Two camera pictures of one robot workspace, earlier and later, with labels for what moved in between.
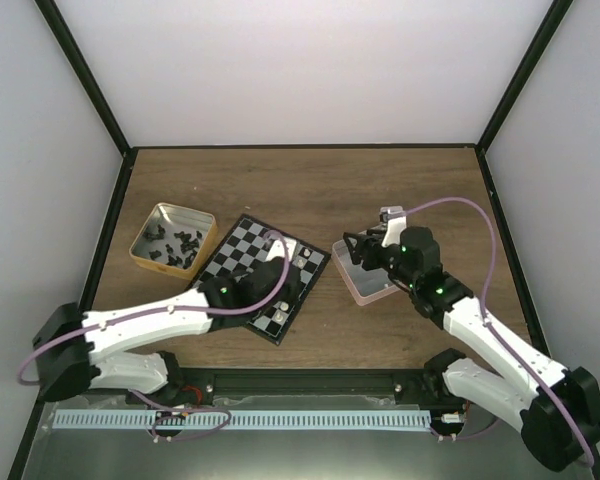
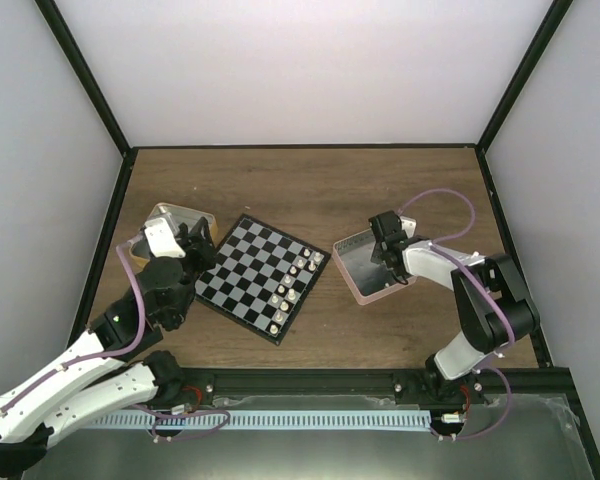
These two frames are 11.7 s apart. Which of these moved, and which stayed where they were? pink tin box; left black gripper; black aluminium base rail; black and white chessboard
Moved: left black gripper
Stayed: black and white chessboard; pink tin box; black aluminium base rail
